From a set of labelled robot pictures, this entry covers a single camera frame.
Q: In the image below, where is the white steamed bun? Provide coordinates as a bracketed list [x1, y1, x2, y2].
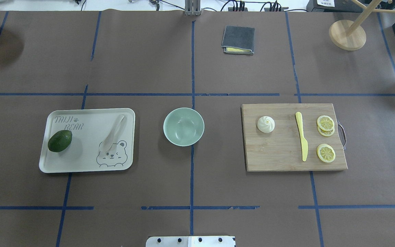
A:
[256, 116, 275, 133]

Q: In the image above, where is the white ceramic spoon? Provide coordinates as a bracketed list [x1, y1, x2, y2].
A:
[99, 114, 126, 153]

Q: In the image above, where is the mint green bowl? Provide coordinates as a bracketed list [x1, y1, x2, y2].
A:
[163, 107, 204, 146]

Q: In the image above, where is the wooden cutting board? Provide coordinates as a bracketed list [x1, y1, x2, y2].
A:
[241, 103, 348, 172]

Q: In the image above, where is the grey folded cloth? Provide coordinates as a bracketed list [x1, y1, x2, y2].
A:
[221, 26, 255, 55]

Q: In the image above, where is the cream bear serving tray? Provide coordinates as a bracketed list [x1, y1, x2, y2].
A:
[39, 108, 136, 173]

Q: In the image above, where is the yellow plastic knife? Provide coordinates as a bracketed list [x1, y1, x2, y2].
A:
[295, 111, 309, 162]

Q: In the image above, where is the upper lemon slice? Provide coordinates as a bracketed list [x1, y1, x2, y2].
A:
[317, 115, 335, 132]

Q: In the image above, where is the lower lemon slice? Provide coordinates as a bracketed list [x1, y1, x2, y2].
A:
[316, 143, 336, 163]

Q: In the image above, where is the wooden mug tree stand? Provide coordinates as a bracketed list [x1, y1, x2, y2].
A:
[329, 0, 395, 51]

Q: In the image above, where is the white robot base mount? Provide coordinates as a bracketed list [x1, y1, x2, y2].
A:
[145, 235, 236, 247]

